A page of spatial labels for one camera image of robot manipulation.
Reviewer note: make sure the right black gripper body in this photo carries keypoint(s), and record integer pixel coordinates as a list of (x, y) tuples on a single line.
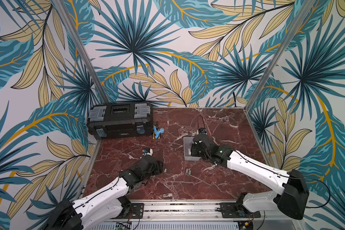
[(197, 145)]

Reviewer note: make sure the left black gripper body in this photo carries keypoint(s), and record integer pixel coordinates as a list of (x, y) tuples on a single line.
[(155, 170)]

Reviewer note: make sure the grey plastic storage box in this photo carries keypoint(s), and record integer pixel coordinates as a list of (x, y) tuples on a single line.
[(188, 141)]

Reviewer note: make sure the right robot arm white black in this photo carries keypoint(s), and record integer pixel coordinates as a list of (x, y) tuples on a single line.
[(288, 190)]

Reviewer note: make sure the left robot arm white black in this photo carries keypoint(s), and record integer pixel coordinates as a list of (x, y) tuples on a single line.
[(106, 203)]

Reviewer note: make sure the blue toy figure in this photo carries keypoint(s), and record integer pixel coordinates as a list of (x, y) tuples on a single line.
[(157, 132)]

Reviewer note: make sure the black plastic toolbox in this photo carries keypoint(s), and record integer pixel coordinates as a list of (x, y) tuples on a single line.
[(121, 120)]

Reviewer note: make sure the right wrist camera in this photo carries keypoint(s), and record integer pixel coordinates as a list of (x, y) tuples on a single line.
[(202, 130)]

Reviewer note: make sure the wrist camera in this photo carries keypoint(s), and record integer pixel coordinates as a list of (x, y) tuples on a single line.
[(147, 151), (202, 130)]

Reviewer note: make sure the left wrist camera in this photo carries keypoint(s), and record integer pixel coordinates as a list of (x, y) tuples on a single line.
[(147, 151)]

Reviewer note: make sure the aluminium rail front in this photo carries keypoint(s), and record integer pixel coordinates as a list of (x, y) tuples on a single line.
[(197, 215)]

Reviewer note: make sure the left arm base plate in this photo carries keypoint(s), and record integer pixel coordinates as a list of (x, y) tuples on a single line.
[(133, 211)]

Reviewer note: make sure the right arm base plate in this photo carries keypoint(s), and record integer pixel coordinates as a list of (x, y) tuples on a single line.
[(234, 211)]

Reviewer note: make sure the right metal frame post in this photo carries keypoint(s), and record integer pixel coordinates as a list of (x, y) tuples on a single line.
[(305, 8)]

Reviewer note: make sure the metal frame post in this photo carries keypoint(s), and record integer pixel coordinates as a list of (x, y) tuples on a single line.
[(64, 15), (305, 8)]

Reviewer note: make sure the left metal frame post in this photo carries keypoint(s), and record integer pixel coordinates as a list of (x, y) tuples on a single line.
[(64, 15)]

